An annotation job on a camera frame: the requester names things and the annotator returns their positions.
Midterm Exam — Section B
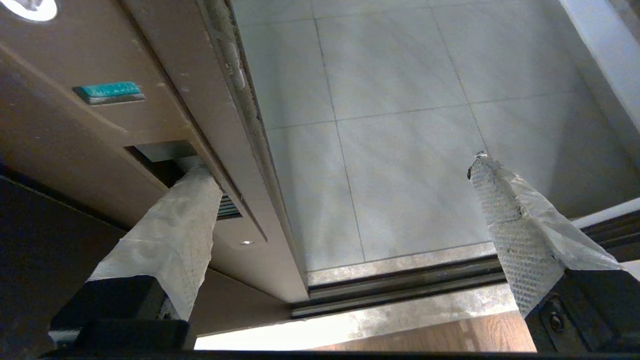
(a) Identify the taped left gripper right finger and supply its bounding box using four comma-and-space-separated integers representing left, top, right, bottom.
467, 152, 640, 353

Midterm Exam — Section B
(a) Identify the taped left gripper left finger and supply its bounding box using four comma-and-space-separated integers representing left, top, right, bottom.
49, 165, 224, 351

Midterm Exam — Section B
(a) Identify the brown framed sliding glass door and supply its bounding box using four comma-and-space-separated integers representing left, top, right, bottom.
0, 0, 309, 360

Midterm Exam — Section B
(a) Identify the metal floor door track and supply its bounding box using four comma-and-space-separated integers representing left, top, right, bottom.
290, 197, 640, 321

